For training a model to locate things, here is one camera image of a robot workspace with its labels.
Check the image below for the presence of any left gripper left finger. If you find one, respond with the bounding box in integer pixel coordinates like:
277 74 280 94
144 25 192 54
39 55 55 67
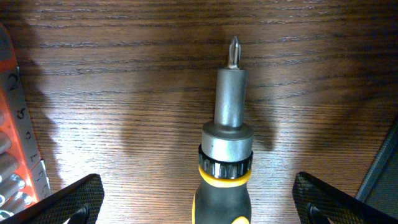
1 174 104 224

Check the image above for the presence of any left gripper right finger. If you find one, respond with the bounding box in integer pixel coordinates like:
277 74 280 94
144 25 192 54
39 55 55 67
292 172 397 224

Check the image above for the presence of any orange handled metal file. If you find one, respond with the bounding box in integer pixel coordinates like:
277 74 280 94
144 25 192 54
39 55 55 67
1 26 52 221

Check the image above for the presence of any black box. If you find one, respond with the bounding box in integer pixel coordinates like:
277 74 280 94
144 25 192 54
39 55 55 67
356 120 398 218

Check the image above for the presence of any yellow black screwdriver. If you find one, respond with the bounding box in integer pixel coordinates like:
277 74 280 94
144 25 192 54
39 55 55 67
192 37 254 224

